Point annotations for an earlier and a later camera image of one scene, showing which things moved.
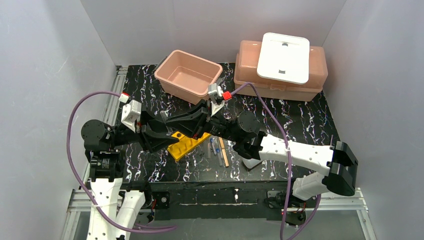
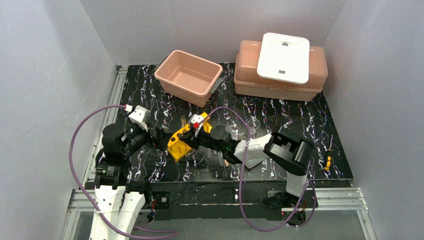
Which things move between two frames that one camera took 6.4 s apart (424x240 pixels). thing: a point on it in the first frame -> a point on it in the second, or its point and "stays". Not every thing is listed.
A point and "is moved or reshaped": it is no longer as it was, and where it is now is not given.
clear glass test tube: x=163 y=114 is moved or reshaped
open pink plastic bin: x=187 y=77 stays
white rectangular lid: x=284 y=58 stays
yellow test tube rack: x=185 y=144 stays
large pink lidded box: x=246 y=68 stays
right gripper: x=205 y=119 -> x=194 y=137
